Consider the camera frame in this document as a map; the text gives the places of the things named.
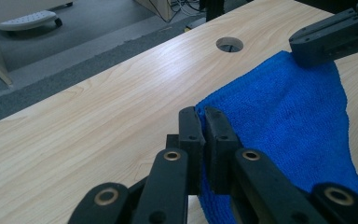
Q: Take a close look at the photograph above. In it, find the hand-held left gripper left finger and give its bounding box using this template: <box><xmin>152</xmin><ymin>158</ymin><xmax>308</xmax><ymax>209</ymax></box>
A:
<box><xmin>178</xmin><ymin>105</ymin><xmax>206</xmax><ymax>196</ymax></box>

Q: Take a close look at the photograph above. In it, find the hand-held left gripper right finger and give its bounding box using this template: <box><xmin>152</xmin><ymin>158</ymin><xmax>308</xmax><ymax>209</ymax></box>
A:
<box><xmin>203</xmin><ymin>106</ymin><xmax>243</xmax><ymax>194</ymax></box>

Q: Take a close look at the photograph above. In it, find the blue microfibre cloth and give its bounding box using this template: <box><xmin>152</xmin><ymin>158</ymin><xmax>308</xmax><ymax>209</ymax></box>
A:
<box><xmin>195</xmin><ymin>49</ymin><xmax>358</xmax><ymax>224</ymax></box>

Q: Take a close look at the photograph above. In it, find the black stand with striped base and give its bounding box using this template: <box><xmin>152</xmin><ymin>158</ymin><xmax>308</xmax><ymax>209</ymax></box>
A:
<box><xmin>184</xmin><ymin>0</ymin><xmax>227</xmax><ymax>33</ymax></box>

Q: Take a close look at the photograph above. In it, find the office chair base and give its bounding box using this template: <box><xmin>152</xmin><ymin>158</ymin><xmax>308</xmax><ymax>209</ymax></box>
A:
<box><xmin>0</xmin><ymin>1</ymin><xmax>75</xmax><ymax>33</ymax></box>

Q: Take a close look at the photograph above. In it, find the black hanging cable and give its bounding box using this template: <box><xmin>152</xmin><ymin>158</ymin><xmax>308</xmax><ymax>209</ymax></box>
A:
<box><xmin>148</xmin><ymin>0</ymin><xmax>207</xmax><ymax>23</ymax></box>

